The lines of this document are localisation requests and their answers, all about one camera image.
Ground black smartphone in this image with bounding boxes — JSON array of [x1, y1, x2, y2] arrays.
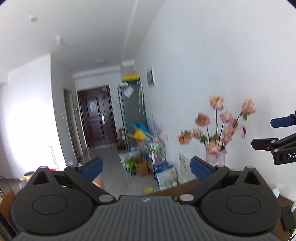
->
[[281, 206, 295, 231]]

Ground smoke detector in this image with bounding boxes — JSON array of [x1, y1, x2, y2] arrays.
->
[[29, 15, 38, 23]]

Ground pink textured ceramic vase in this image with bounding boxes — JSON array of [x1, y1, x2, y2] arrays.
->
[[206, 150, 227, 167]]

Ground dark brown entrance door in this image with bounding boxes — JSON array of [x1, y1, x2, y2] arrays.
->
[[77, 86, 117, 148]]

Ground yellow box on refrigerator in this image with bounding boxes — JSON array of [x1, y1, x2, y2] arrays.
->
[[122, 74, 140, 82]]

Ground dried pink rose bouquet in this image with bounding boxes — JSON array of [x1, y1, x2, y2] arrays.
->
[[178, 95, 256, 154]]

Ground wall electrical panel box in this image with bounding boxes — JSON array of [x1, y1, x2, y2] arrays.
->
[[147, 66, 155, 87]]

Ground grey refrigerator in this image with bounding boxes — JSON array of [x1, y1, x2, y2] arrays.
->
[[117, 80, 147, 151]]

